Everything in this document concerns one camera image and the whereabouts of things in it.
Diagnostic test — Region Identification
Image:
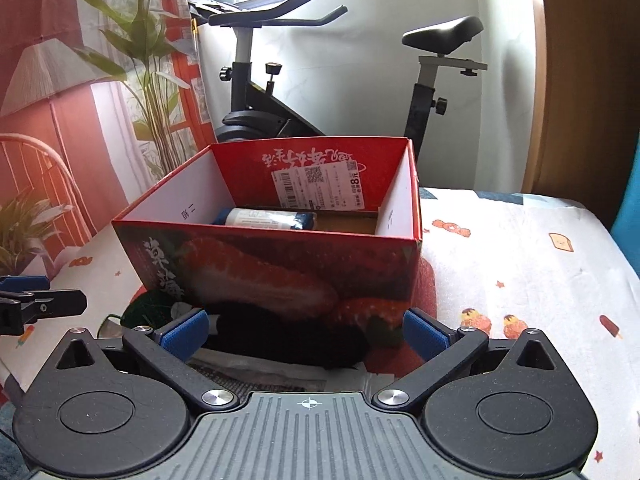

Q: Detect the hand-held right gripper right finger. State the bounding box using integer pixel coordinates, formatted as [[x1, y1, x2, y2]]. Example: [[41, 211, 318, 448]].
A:
[[372, 309, 563, 416]]

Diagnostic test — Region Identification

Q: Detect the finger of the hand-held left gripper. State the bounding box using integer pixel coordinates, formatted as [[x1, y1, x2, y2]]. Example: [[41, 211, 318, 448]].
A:
[[0, 274, 51, 292], [0, 288, 87, 337]]

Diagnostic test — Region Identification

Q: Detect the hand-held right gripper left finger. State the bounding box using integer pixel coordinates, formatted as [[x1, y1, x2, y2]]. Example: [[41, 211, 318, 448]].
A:
[[52, 309, 240, 411]]

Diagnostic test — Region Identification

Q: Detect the red strawberry print cardboard box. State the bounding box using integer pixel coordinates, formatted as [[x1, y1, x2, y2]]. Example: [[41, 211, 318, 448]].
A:
[[111, 136, 425, 356]]

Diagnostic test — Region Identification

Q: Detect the black sleep mask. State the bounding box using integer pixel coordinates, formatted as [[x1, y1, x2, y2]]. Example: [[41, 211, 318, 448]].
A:
[[204, 300, 372, 369]]

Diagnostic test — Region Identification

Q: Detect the dark green cloth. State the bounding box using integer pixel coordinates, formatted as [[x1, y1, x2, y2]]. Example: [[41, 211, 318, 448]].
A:
[[119, 285, 193, 332]]

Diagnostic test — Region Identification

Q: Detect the white printed bedsheet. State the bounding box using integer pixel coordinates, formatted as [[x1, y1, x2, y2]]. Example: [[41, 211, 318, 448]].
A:
[[0, 187, 640, 480]]

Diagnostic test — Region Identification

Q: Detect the blue and white tube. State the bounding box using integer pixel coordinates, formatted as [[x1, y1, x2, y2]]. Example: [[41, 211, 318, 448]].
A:
[[210, 207, 319, 232]]

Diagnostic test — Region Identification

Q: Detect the blue object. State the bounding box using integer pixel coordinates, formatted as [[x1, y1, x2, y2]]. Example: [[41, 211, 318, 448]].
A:
[[611, 180, 640, 281]]

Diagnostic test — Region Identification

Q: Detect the black exercise bike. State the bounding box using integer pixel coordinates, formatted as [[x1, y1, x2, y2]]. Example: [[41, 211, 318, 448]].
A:
[[187, 0, 488, 165]]

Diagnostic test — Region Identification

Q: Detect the wooden door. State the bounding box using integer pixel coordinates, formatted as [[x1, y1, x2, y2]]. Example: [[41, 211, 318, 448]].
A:
[[522, 0, 640, 233]]

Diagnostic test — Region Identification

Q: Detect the printed wall cloth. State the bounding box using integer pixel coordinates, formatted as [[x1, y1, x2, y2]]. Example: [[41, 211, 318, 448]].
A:
[[0, 0, 213, 283]]

